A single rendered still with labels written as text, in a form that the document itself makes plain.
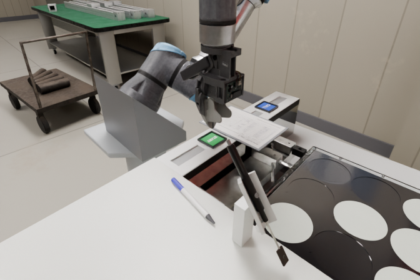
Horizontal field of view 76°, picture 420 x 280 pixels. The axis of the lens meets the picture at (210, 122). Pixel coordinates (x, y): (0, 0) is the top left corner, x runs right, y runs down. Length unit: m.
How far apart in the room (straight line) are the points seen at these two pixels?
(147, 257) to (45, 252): 0.16
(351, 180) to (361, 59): 1.78
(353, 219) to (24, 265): 0.60
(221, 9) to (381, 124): 2.16
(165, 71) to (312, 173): 0.56
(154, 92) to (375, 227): 0.71
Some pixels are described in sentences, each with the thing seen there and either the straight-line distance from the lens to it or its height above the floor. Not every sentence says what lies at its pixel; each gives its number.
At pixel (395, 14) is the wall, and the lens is 2.36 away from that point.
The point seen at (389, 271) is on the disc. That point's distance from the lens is 0.61.
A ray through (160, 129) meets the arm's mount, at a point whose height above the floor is 0.91.
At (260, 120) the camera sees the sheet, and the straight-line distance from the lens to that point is 0.80.
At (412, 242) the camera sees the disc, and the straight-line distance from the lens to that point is 0.68.
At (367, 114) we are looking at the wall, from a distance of 2.56.
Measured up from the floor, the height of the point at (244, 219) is 1.03.
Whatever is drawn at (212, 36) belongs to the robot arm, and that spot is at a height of 1.24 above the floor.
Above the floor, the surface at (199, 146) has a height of 0.96.
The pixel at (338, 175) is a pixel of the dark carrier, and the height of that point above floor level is 0.90.
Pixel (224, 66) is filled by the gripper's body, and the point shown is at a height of 1.18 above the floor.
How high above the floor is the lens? 1.35
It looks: 30 degrees down
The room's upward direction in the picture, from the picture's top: straight up
